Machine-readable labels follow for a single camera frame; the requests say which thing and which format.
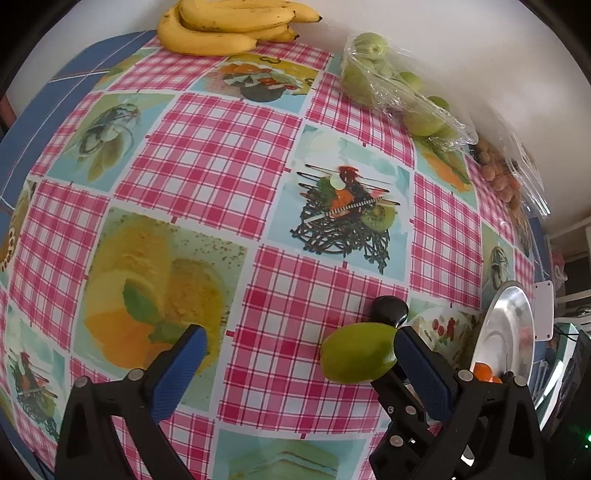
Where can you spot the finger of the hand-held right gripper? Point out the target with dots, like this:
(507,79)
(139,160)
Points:
(401,434)

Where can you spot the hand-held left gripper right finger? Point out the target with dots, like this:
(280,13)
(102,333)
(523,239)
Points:
(422,369)

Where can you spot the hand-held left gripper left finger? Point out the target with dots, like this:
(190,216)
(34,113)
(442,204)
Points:
(182,369)

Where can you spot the large green pear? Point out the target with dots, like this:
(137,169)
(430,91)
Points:
(355,351)

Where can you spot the round metal plate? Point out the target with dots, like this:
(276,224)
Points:
(503,332)

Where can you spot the pile of small green fruits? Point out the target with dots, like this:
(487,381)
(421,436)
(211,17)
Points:
(364,74)

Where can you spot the dark purple plum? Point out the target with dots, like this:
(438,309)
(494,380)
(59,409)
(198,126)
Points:
(390,310)

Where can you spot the white plastic panel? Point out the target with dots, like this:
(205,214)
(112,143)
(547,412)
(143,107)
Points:
(544,309)

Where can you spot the pile of brown longans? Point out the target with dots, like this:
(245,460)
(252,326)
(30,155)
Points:
(501,180)

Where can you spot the bag of brown longans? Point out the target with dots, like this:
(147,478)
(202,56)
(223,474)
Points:
(531,184)

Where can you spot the pink checked picture tablecloth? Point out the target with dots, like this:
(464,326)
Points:
(221,152)

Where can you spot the bag of green apples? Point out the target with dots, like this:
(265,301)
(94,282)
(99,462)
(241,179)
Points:
(392,92)

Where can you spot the large yellow banana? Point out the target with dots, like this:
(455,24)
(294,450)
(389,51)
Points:
(207,44)

